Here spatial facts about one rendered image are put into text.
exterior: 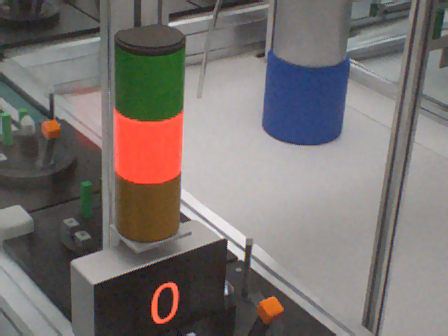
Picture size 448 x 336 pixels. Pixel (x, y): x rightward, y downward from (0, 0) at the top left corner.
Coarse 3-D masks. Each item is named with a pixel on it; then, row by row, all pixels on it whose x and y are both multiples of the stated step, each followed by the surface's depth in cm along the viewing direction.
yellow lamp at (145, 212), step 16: (176, 176) 69; (128, 192) 68; (144, 192) 68; (160, 192) 68; (176, 192) 69; (128, 208) 69; (144, 208) 68; (160, 208) 69; (176, 208) 70; (128, 224) 69; (144, 224) 69; (160, 224) 69; (176, 224) 71; (144, 240) 70
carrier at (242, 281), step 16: (240, 272) 117; (256, 272) 118; (240, 288) 114; (256, 288) 115; (272, 288) 115; (224, 304) 102; (240, 304) 108; (288, 304) 112; (208, 320) 105; (224, 320) 102; (240, 320) 106; (288, 320) 109; (304, 320) 109
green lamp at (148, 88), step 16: (128, 64) 63; (144, 64) 63; (160, 64) 63; (176, 64) 64; (128, 80) 64; (144, 80) 63; (160, 80) 64; (176, 80) 64; (128, 96) 64; (144, 96) 64; (160, 96) 64; (176, 96) 65; (128, 112) 65; (144, 112) 65; (160, 112) 65; (176, 112) 66
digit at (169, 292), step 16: (160, 272) 71; (176, 272) 72; (144, 288) 71; (160, 288) 72; (176, 288) 73; (144, 304) 72; (160, 304) 73; (176, 304) 74; (144, 320) 72; (160, 320) 73; (176, 320) 75
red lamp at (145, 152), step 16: (128, 128) 66; (144, 128) 65; (160, 128) 65; (176, 128) 66; (128, 144) 66; (144, 144) 66; (160, 144) 66; (176, 144) 67; (128, 160) 67; (144, 160) 66; (160, 160) 67; (176, 160) 68; (128, 176) 67; (144, 176) 67; (160, 176) 67
